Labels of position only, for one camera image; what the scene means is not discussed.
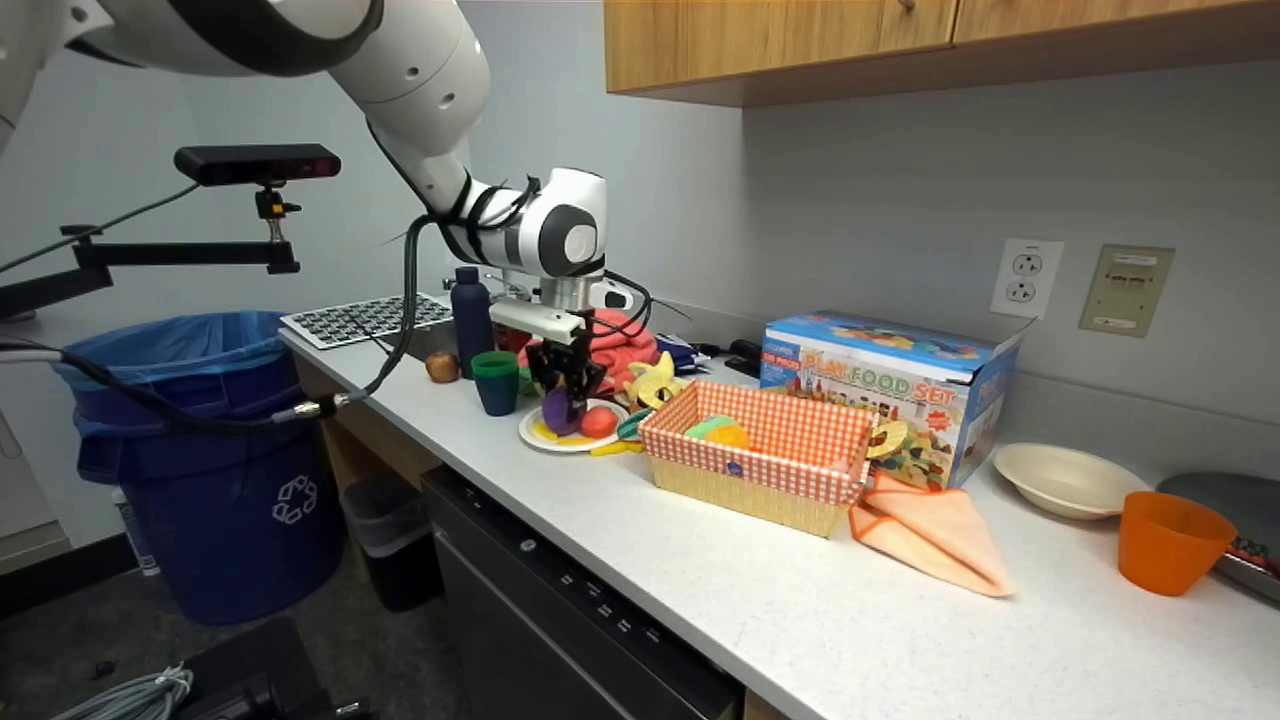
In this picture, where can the yellow plate with toy food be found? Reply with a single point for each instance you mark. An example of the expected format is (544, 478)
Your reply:
(534, 434)

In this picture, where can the white power outlet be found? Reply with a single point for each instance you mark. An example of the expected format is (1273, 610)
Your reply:
(1027, 276)

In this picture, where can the gridded dish rack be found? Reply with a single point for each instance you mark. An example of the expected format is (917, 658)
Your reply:
(351, 323)

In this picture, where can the red checkered box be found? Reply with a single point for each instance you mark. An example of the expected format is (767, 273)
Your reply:
(752, 454)

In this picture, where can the green toy food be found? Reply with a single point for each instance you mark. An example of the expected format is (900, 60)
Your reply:
(706, 427)

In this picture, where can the light gray floor bag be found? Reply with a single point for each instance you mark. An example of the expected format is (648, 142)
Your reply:
(125, 696)

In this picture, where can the small black waste bin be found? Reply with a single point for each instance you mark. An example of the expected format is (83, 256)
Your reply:
(388, 532)

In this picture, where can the pink cloth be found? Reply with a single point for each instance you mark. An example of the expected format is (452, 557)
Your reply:
(627, 341)

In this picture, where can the small red toy ball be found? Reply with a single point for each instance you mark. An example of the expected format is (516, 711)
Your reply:
(596, 423)

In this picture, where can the blue recycling bin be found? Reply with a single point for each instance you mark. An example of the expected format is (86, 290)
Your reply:
(201, 467)

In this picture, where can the small brown toy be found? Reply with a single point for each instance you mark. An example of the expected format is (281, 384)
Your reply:
(443, 371)

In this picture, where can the blue bottle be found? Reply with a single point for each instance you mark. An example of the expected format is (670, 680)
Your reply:
(471, 313)

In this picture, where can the play food cardboard box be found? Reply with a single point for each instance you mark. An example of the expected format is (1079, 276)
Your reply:
(905, 382)

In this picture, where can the orange folded napkin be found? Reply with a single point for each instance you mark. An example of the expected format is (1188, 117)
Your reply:
(942, 532)

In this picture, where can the orange plastic cup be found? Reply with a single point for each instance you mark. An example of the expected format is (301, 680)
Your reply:
(1170, 542)

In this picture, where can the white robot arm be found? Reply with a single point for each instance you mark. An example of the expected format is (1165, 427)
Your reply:
(403, 66)

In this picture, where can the purple plushie ball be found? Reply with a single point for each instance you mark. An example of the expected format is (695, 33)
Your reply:
(565, 414)

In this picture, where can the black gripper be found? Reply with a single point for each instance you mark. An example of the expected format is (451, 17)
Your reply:
(565, 363)

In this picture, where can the black dishwasher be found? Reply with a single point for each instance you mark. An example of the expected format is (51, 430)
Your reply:
(534, 624)

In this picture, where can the beige bowl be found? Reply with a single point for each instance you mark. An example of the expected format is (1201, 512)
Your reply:
(1067, 478)

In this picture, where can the wooden wall cabinet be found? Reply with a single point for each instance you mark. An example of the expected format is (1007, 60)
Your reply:
(866, 42)

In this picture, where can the beige wall plate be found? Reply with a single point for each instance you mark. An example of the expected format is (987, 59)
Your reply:
(1125, 290)

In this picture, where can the dark green cup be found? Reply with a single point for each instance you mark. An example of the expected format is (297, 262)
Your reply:
(498, 382)

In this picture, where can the orange toy food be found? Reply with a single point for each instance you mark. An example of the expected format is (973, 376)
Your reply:
(732, 438)

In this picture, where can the black bar camera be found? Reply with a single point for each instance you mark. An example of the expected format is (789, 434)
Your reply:
(256, 162)

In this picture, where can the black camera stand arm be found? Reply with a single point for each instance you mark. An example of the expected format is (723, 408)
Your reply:
(160, 254)

